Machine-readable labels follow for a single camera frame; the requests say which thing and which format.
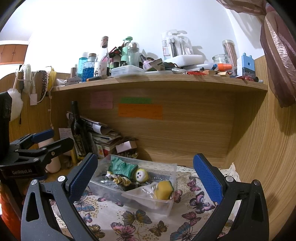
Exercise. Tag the white foam tray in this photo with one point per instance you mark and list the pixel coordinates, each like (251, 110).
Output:
(189, 59)

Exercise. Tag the tall clear jar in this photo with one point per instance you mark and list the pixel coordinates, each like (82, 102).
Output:
(230, 52)

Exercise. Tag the brown cosmetic tube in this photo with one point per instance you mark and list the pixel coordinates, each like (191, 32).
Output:
(73, 72)

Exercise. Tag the yellow headband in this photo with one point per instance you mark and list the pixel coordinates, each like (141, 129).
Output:
(52, 78)

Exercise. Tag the pink curtain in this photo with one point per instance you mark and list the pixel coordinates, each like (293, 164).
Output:
(279, 58)

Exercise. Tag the small pink cardboard box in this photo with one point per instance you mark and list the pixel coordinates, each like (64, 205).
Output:
(126, 146)

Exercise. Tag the dark brown pen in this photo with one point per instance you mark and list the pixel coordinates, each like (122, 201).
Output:
(97, 78)

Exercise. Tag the dark wine bottle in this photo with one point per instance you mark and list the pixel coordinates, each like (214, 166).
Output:
(78, 136)

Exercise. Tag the white hanging tag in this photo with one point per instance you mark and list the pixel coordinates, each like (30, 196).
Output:
(33, 99)

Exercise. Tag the clear plastic box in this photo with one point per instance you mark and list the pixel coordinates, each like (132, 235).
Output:
(143, 206)

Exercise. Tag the green knitted sleeve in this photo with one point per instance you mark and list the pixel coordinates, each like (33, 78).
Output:
(122, 168)

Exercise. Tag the clear bottle with illustrated label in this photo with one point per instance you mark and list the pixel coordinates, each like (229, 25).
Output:
(101, 68)

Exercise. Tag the wooden shelf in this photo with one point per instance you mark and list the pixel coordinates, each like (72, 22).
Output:
(161, 78)

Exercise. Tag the clear jar with silver lid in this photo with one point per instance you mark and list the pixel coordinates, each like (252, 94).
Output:
(133, 55)

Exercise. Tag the yellow green sponge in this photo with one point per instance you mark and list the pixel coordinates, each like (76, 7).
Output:
(163, 190)

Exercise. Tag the yellow white plush toy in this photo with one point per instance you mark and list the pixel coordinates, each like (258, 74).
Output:
(141, 175)

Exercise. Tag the black patterned headband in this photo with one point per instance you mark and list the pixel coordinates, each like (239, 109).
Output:
(42, 85)

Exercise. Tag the white fluffy headband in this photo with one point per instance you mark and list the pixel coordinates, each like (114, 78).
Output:
(26, 71)

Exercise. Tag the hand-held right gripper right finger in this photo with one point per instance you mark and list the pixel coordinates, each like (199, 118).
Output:
(205, 178)

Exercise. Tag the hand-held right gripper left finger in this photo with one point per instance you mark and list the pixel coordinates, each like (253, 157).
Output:
(83, 176)

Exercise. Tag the yellow white patterned scrunchie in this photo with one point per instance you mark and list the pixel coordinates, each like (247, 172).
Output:
(122, 180)

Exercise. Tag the faceted blue glass bottle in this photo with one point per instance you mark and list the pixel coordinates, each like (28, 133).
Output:
(89, 69)

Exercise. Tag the blue pencil sharpener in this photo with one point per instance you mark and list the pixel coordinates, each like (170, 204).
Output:
(246, 66)

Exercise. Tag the orange plastic cap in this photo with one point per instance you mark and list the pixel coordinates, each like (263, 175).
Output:
(224, 67)

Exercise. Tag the butterfly print tablecloth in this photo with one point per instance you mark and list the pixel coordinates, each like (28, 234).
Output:
(148, 222)

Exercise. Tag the orange sticky note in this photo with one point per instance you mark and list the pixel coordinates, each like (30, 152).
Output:
(140, 111)

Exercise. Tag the tall light blue bottle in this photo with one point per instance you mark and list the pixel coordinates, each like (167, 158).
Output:
(82, 64)

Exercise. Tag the green sticky note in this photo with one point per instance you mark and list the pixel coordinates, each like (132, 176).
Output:
(136, 100)

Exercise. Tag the mint green pump bottle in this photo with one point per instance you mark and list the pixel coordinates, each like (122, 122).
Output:
(126, 52)

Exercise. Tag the white face mask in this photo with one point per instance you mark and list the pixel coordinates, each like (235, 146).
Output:
(149, 191)

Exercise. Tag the yellow tube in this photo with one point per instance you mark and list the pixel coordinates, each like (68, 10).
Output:
(73, 156)

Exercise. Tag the wooden wall cabinet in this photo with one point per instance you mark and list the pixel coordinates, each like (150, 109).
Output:
(11, 54)

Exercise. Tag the low clear glass jar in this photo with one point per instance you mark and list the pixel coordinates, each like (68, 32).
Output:
(219, 59)

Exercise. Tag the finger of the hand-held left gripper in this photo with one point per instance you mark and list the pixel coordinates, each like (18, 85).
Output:
(44, 135)
(60, 146)

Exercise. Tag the handwritten white note paper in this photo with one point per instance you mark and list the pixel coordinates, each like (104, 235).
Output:
(65, 138)

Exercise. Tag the cosmetic tools blister pack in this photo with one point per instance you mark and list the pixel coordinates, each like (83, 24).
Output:
(177, 45)

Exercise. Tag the orange red cloth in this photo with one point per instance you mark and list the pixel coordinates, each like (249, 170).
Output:
(9, 208)

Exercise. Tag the stack of papers and magazines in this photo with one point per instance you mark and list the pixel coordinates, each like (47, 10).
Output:
(104, 136)

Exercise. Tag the white fluffy puff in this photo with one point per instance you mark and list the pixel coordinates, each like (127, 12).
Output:
(15, 105)

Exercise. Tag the pink sticky note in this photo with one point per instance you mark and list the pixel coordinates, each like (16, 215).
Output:
(101, 100)

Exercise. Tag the translucent lidded container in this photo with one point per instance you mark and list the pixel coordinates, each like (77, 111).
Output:
(127, 71)

